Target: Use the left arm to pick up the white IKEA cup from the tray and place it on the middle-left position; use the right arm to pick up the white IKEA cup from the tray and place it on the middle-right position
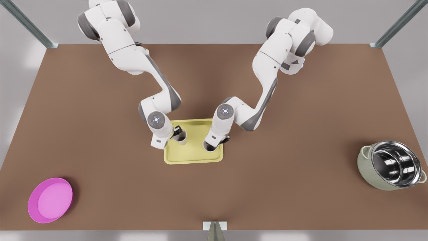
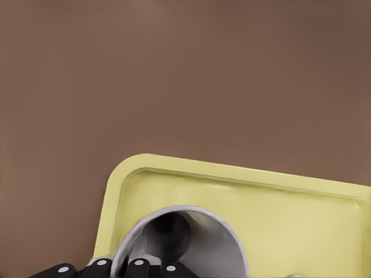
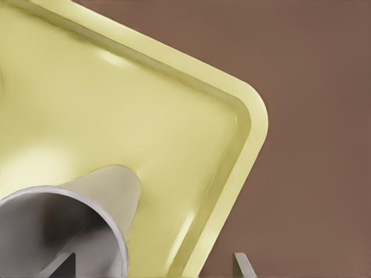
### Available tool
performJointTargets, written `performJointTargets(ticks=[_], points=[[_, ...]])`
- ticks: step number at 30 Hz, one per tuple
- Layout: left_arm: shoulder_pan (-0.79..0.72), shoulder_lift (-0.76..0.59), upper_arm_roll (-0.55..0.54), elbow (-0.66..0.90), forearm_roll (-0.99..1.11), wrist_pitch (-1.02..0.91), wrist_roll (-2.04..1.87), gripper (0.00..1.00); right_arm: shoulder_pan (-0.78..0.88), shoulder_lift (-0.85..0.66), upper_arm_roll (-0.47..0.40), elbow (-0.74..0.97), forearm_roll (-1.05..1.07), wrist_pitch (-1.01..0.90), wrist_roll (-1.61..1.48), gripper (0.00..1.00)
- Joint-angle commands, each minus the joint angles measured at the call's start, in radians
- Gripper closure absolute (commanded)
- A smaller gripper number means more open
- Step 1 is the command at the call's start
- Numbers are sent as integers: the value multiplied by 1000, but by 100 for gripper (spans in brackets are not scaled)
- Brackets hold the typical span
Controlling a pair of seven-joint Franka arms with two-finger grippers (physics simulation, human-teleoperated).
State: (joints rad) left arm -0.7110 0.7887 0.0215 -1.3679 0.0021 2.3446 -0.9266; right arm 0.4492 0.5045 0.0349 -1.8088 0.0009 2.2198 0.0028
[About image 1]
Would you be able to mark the white IKEA cup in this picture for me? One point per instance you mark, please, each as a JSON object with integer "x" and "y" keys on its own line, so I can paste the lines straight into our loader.
{"x": 181, "y": 138}
{"x": 210, "y": 147}

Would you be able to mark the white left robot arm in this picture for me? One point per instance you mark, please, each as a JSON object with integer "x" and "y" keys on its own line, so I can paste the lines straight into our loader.
{"x": 277, "y": 53}

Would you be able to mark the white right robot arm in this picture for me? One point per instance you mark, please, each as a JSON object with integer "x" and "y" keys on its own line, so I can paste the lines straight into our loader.
{"x": 120, "y": 40}

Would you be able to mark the yellow rectangular tray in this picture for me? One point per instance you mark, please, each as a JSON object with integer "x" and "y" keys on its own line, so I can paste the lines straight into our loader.
{"x": 194, "y": 154}

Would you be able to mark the pink round bowl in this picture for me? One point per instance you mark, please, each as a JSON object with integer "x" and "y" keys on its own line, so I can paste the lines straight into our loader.
{"x": 50, "y": 200}

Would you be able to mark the steel pot with green outside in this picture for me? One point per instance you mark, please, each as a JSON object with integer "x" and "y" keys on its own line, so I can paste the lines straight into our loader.
{"x": 391, "y": 165}

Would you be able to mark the silver frame post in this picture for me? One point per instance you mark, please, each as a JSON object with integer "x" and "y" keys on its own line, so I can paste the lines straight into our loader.
{"x": 399, "y": 25}
{"x": 26, "y": 25}
{"x": 214, "y": 231}

